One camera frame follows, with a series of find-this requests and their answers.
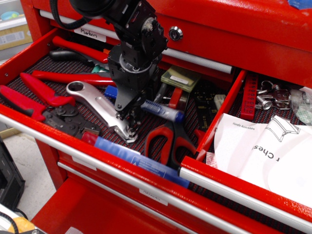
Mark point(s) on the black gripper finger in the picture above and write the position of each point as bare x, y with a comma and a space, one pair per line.
124, 101
134, 113

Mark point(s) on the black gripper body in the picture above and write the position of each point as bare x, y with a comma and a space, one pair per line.
133, 81

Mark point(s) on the blue dry erase marker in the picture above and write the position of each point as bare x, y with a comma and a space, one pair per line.
152, 107

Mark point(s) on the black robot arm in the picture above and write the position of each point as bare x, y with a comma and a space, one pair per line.
133, 63

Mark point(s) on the right open red drawer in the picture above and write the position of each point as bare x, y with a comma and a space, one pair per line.
267, 203

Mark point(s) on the small grey flush cutters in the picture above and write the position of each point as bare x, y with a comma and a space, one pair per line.
160, 94

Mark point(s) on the red screwdriver bit holder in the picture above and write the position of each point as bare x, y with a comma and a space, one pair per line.
178, 100

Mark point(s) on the clear green plastic case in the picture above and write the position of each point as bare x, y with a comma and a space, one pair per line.
181, 78

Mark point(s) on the red and black scissors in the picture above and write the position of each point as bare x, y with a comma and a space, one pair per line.
176, 138

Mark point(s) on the silver chest lock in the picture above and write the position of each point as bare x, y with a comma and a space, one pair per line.
175, 33

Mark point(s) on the blue plastic blade pack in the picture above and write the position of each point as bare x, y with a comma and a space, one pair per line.
135, 158

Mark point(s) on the red and black snips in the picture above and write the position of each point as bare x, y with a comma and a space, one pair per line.
79, 52

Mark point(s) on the white markers label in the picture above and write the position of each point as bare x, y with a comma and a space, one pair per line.
91, 33

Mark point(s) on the white plastic connector block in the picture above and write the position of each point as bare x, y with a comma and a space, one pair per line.
218, 100

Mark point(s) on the red metal tool chest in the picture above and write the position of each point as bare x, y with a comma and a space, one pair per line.
268, 37

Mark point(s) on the red drill bit holder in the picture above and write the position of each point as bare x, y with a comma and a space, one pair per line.
249, 97

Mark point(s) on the white instruction paper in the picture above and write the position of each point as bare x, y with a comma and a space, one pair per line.
250, 150

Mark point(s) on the silver keys bunch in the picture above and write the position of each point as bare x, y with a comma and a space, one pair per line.
273, 95

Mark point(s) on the black crate on floor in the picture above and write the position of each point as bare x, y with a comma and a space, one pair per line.
11, 182

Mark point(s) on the clear plastic bag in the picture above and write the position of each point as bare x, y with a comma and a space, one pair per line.
301, 104

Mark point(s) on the white apple mouse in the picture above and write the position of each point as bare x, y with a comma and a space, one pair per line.
291, 177

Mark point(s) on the blue tape on chest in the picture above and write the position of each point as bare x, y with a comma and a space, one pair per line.
300, 4

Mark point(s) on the black wire stripper gauge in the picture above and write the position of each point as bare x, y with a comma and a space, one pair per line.
204, 94

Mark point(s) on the red handled crimping tool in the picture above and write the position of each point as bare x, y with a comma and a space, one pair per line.
57, 111

